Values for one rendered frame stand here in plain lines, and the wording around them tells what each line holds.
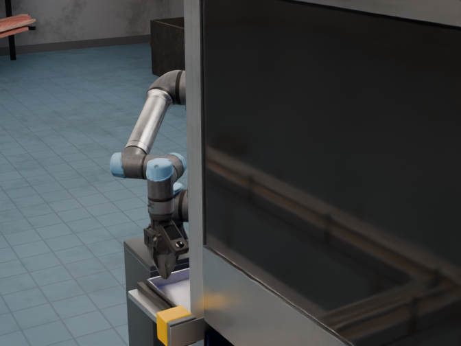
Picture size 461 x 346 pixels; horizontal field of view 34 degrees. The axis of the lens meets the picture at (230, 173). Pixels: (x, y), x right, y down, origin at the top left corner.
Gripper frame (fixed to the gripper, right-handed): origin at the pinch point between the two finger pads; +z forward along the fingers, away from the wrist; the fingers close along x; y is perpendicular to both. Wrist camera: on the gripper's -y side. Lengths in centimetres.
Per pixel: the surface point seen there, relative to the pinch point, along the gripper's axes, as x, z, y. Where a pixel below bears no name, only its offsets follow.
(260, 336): 12, -18, -66
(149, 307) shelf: 9.9, 3.6, -8.0
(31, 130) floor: -117, 91, 490
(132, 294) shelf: 10.6, 3.6, 1.6
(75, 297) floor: -31, 91, 165
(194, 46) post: 12, -75, -41
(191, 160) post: 12, -49, -38
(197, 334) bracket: 14.3, -6.7, -42.9
